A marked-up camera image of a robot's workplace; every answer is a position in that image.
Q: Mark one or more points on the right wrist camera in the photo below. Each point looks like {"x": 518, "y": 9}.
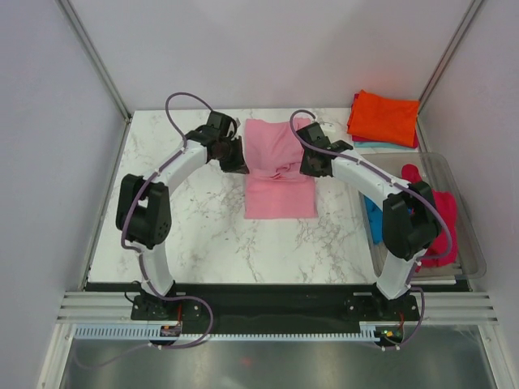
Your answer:
{"x": 314, "y": 135}

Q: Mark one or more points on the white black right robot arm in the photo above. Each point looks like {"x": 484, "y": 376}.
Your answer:
{"x": 410, "y": 221}

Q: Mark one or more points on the left aluminium frame post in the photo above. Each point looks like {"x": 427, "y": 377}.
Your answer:
{"x": 77, "y": 26}

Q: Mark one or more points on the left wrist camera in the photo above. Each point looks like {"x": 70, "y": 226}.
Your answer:
{"x": 221, "y": 120}

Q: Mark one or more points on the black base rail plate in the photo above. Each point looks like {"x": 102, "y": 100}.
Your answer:
{"x": 274, "y": 308}

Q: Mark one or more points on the right aluminium frame post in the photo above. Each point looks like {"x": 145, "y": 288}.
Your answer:
{"x": 463, "y": 28}

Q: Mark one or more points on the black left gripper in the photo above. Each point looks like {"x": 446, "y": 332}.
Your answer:
{"x": 238, "y": 165}

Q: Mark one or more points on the pink t shirt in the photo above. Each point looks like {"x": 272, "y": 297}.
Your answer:
{"x": 274, "y": 186}

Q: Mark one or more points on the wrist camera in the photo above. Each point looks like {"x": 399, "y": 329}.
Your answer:
{"x": 314, "y": 135}
{"x": 221, "y": 120}

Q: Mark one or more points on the clear plastic bin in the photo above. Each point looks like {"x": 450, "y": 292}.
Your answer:
{"x": 434, "y": 169}

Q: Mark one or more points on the aluminium frame post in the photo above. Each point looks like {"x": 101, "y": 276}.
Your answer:
{"x": 463, "y": 28}
{"x": 77, "y": 26}

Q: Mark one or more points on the teal folded t shirt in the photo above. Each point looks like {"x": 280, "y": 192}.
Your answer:
{"x": 358, "y": 144}

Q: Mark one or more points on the blue crumpled t shirt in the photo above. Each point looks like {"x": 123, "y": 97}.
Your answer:
{"x": 375, "y": 220}

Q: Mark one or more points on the white slotted cable duct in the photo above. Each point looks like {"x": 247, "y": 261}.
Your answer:
{"x": 158, "y": 332}

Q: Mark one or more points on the orange folded t shirt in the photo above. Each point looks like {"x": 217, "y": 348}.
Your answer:
{"x": 383, "y": 119}

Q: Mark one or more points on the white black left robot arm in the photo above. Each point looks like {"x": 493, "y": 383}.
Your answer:
{"x": 144, "y": 214}

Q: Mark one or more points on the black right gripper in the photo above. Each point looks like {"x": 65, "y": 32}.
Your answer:
{"x": 306, "y": 169}

